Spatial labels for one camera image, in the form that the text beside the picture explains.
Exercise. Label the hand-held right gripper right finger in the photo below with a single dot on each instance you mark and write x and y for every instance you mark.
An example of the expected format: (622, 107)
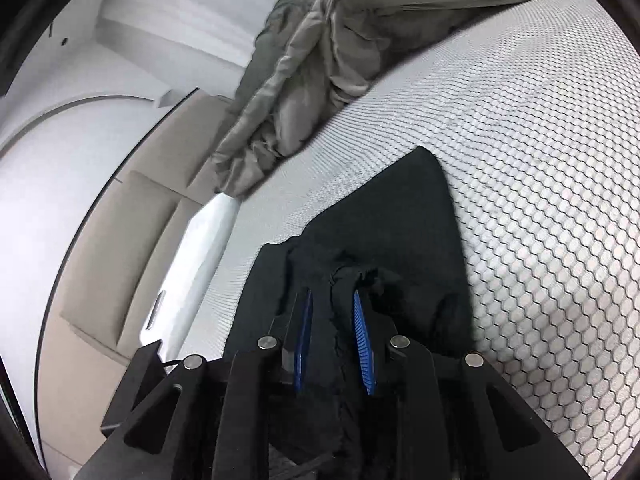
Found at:
(362, 345)

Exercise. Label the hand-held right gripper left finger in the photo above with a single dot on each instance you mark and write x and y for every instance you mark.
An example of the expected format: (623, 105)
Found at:
(303, 340)

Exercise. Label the black pants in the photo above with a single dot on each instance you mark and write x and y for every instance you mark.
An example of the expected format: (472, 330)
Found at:
(400, 220)

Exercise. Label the white pillow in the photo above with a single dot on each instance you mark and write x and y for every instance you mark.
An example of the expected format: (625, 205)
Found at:
(200, 260)

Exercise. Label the beige padded headboard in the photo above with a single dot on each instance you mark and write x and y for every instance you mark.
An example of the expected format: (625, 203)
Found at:
(100, 270)

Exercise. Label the grey crumpled clothes pile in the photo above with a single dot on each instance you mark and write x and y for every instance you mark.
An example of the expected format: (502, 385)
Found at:
(325, 60)

